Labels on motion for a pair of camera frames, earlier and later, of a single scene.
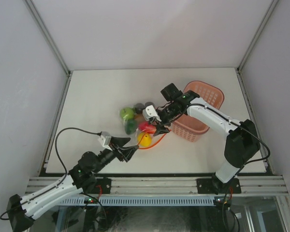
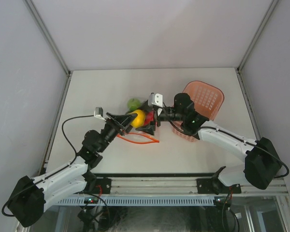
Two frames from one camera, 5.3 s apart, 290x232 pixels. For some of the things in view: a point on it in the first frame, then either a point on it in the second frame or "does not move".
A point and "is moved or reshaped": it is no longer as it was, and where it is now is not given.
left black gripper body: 119,155 → 112,128
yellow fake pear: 144,139 → 139,120
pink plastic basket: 189,128 does not move
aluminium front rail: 251,186 does not move
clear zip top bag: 135,123 is moved or reshaped
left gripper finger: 128,151 → 126,129
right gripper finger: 161,129 → 149,129
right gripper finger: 156,122 → 145,106
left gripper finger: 119,141 → 123,121
